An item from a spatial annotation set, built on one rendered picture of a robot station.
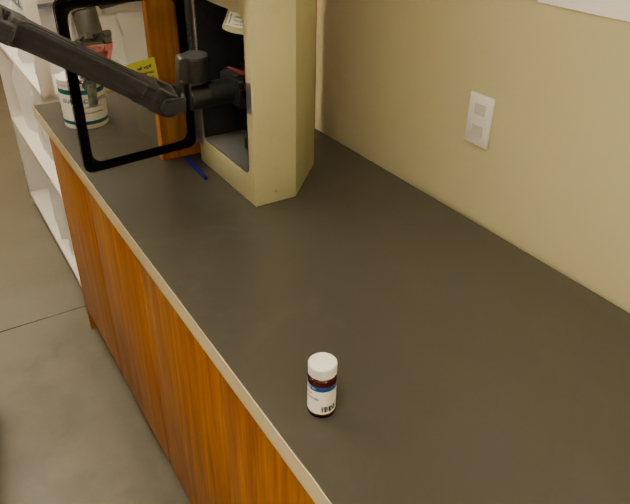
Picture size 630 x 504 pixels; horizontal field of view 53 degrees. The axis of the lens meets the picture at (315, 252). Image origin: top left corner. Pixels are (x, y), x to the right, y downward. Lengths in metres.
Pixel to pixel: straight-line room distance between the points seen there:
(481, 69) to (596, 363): 0.66
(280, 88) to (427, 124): 0.39
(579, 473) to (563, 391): 0.16
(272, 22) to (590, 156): 0.68
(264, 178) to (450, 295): 0.53
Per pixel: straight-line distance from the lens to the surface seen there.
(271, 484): 1.17
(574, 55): 1.30
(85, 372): 2.56
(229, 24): 1.50
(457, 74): 1.51
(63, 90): 2.05
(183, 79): 1.48
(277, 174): 1.51
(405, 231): 1.43
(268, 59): 1.41
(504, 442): 0.98
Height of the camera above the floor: 1.65
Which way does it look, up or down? 32 degrees down
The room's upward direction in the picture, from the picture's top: 1 degrees clockwise
